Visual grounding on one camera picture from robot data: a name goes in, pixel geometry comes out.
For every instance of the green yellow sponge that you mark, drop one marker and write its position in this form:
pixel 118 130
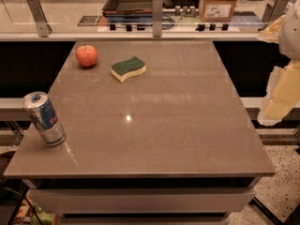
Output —
pixel 127 69

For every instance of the silver blue redbull can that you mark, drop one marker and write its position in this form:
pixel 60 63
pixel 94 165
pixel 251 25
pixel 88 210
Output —
pixel 42 114

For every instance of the white table drawer cabinet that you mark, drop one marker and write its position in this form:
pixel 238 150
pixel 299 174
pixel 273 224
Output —
pixel 142 206

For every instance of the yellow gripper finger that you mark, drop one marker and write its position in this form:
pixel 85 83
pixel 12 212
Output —
pixel 283 93
pixel 270 34

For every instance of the red apple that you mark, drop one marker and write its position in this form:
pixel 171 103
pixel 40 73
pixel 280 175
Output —
pixel 87 55

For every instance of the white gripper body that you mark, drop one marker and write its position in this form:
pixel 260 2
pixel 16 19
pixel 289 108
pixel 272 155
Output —
pixel 291 35

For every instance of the orange black tray bin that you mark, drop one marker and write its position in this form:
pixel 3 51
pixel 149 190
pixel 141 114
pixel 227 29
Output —
pixel 118 7

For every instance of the right metal glass bracket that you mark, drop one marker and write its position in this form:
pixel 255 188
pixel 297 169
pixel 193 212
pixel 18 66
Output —
pixel 273 10

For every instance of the metal glass bracket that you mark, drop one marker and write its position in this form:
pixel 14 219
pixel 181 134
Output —
pixel 157 18
pixel 42 25
pixel 273 10

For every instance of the middle metal glass bracket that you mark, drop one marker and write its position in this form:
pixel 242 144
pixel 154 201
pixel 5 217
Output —
pixel 157 18

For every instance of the left metal glass bracket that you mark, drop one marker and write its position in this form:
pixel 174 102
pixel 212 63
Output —
pixel 42 25

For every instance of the cardboard box with label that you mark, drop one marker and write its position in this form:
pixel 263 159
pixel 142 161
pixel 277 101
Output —
pixel 216 10

